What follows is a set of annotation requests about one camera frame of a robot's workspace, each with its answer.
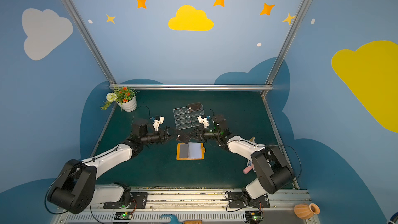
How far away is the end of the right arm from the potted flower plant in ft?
1.75

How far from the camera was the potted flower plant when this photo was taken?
1003 mm

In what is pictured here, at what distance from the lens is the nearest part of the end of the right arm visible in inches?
27.1
